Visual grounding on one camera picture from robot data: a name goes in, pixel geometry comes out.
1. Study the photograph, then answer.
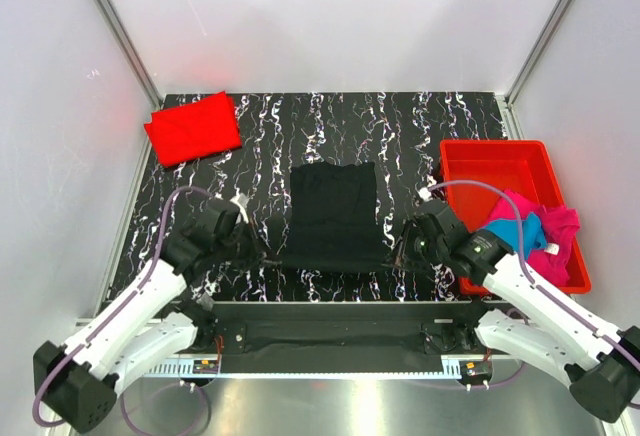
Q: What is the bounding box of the white slotted cable duct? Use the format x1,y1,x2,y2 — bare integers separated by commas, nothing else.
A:
144,358,464,381

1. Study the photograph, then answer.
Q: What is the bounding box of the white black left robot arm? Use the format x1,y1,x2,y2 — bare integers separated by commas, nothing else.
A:
31,193,268,434

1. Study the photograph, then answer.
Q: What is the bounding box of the red plastic bin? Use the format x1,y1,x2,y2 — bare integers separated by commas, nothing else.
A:
440,140,592,294

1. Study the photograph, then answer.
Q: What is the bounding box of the pink t shirt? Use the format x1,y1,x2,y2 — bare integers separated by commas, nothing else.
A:
482,190,580,287

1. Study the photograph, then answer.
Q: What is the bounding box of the aluminium front rail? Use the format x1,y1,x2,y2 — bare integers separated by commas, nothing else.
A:
74,313,521,360

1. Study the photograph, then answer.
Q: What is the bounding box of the black t shirt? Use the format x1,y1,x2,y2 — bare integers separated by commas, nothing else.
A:
280,162,387,273

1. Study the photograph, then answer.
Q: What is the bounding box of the aluminium frame post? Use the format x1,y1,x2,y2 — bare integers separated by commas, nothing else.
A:
504,0,575,108
71,0,165,109

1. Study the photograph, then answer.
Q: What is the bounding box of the aluminium frame post right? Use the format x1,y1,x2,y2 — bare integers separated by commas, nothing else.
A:
504,0,575,108

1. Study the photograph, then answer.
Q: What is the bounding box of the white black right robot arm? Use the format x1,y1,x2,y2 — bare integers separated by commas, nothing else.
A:
392,200,639,423

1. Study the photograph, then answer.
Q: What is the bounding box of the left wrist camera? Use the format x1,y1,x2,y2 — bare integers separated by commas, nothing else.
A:
230,193,250,224

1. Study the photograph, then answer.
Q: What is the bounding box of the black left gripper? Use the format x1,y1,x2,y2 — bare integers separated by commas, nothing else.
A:
214,216,281,272

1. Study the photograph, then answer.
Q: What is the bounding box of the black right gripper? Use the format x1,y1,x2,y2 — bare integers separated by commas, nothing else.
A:
383,219,447,273

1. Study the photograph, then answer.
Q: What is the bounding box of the blue t shirt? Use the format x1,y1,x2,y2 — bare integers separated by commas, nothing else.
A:
482,213,549,252

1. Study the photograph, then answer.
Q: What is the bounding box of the folded red t shirt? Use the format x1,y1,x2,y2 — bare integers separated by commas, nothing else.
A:
143,92,242,168

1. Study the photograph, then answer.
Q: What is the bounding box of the aluminium frame post left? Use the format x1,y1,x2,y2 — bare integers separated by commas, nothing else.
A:
71,0,165,109

